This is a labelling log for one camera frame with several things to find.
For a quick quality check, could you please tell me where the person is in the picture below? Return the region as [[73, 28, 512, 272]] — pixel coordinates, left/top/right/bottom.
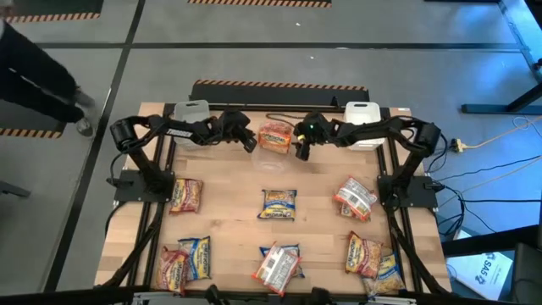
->
[[0, 0, 97, 137]]

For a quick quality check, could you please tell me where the black hazard-striped floor mat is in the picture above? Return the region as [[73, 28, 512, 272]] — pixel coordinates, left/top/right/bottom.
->
[[0, 120, 67, 140], [186, 0, 333, 8], [8, 0, 105, 25], [189, 79, 371, 107]]

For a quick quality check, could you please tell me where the dark grey furniture foot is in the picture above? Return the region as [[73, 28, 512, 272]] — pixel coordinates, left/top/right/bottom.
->
[[0, 180, 31, 199]]

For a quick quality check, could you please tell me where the silver aluminium extrusion bar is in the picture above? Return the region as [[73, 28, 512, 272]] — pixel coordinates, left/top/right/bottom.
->
[[131, 291, 179, 304], [367, 295, 418, 305]]

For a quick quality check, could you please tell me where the white plastic bin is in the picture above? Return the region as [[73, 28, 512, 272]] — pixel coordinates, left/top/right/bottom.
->
[[342, 100, 386, 153]]

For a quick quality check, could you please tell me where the black beam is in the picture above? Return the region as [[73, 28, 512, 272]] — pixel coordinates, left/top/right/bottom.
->
[[440, 224, 542, 258]]

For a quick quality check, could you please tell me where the white printed box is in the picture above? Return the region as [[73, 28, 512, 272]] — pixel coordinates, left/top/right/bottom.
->
[[446, 251, 514, 302]]

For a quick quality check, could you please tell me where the desk with black legs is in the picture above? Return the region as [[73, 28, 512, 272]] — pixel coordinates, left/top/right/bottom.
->
[[460, 0, 542, 116]]

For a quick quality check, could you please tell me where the grey translucent plastic bin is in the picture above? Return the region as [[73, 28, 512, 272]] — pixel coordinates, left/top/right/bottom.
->
[[173, 99, 212, 149]]

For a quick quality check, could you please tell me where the dark grey chair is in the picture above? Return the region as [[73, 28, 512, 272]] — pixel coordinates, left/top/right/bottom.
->
[[510, 241, 542, 305]]

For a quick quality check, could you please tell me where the black floor cable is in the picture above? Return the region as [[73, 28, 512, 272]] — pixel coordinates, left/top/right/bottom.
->
[[435, 154, 542, 183], [459, 197, 542, 203]]

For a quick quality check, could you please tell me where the beige extension cable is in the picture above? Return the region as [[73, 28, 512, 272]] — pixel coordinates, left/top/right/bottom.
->
[[463, 114, 542, 150]]

